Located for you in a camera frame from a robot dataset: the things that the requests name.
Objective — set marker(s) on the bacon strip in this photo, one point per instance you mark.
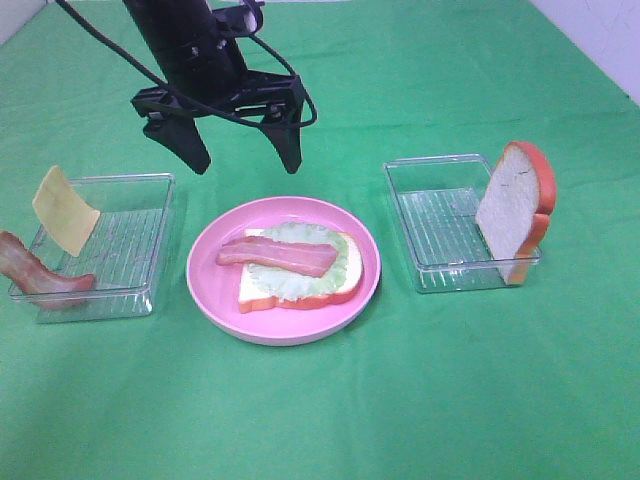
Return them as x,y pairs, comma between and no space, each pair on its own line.
303,258
31,276

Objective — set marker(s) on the clear right bread tray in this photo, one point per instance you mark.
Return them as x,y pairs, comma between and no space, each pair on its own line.
434,201

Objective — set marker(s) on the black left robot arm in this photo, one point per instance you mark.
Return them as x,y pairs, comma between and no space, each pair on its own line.
175,20

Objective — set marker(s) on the yellow cheese slice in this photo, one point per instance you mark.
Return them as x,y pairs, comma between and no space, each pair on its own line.
66,217

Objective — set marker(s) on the toast bread slice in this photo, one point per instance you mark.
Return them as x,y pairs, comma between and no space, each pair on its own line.
515,211
319,302

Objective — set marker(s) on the green lettuce leaf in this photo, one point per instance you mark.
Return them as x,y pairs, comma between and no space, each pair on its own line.
260,282

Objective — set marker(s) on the pink round plate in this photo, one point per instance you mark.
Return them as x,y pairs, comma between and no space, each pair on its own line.
215,288

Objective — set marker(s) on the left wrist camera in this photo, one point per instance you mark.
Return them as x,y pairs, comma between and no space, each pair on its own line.
243,20

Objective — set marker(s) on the clear left ingredient tray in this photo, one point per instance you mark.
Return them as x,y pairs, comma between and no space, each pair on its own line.
126,251

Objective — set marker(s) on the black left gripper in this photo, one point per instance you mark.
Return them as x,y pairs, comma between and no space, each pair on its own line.
206,76

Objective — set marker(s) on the green tablecloth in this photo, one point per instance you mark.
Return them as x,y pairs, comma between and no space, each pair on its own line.
536,382

